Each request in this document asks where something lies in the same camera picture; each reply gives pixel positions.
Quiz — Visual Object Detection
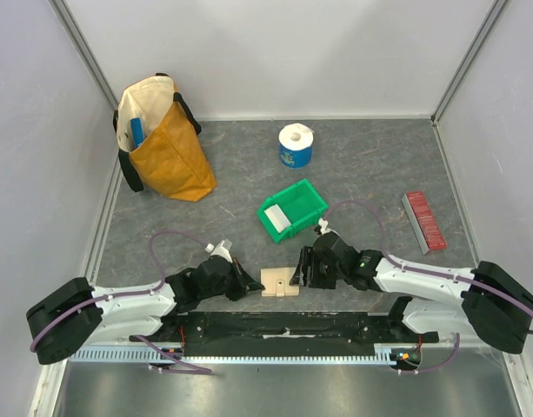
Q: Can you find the blue item in bag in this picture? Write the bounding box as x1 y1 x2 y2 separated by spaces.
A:
130 117 146 148

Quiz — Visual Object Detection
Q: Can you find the toilet paper roll blue wrap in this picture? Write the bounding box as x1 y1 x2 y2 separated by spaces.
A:
278 122 314 169

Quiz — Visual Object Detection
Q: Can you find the orange tote bag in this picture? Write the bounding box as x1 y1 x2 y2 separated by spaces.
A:
112 73 217 202

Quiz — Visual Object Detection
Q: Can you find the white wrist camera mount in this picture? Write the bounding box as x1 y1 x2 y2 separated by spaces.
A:
205 239 233 263
314 218 335 236

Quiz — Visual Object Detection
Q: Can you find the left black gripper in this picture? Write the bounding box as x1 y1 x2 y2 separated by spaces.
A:
200 256 264 301

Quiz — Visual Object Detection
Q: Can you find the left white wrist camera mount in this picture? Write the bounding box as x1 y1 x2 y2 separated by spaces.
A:
205 239 233 263

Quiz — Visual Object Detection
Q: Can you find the white slotted cable duct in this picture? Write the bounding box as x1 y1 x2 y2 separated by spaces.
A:
69 345 396 366

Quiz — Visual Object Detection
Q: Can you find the green plastic bin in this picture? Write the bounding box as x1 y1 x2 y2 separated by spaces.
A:
257 179 328 243

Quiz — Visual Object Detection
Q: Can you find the red and grey box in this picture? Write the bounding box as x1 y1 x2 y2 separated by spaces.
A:
402 191 447 255

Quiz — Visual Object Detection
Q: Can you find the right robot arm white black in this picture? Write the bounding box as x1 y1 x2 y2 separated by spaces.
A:
290 231 533 354

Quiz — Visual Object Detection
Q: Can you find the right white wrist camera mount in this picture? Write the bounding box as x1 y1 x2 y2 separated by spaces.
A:
314 218 335 236

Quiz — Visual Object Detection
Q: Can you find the white credit card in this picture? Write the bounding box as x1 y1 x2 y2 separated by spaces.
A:
264 204 291 234

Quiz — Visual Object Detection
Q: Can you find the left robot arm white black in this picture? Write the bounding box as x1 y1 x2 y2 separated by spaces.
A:
26 255 264 365

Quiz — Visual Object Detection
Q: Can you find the beige leather card holder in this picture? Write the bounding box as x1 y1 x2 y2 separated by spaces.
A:
260 267 300 297

